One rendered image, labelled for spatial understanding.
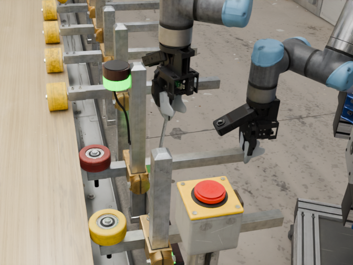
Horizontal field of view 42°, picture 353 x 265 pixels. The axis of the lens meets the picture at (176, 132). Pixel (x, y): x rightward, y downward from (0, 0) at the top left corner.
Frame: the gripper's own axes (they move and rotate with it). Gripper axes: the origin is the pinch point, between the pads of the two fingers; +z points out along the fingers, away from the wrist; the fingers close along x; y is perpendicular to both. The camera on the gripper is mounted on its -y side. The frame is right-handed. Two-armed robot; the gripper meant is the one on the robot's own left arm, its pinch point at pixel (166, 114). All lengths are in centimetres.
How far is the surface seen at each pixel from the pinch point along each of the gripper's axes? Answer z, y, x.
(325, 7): 87, -212, 340
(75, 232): 10.9, 15.0, -32.3
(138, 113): -3.8, 1.6, -9.1
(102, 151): 10.4, -7.2, -14.8
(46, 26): 3, -79, -1
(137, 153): 7.7, 1.4, -9.4
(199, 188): -22, 47, -27
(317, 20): 100, -213, 331
